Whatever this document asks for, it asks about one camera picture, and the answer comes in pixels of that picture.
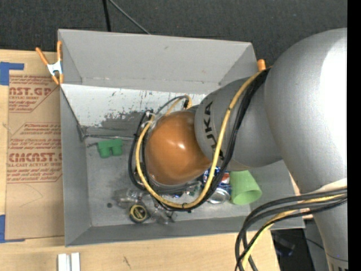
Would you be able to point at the blue and silver drink can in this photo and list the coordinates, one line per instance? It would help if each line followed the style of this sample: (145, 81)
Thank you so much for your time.
(219, 196)

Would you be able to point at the brown cardboard board, red print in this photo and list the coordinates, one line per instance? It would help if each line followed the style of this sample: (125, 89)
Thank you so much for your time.
(31, 196)

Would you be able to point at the black and yellow tape measure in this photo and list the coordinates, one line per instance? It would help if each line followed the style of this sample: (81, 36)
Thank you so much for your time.
(138, 213)

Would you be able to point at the green toy block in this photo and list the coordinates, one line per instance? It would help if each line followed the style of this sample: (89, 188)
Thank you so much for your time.
(108, 149)

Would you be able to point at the grey metal bin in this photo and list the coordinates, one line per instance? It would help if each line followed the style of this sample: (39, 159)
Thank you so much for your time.
(158, 61)

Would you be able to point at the clear glass thing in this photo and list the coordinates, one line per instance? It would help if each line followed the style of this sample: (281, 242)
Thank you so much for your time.
(128, 195)
(165, 216)

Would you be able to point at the green cup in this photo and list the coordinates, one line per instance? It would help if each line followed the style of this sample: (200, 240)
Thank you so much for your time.
(244, 186)

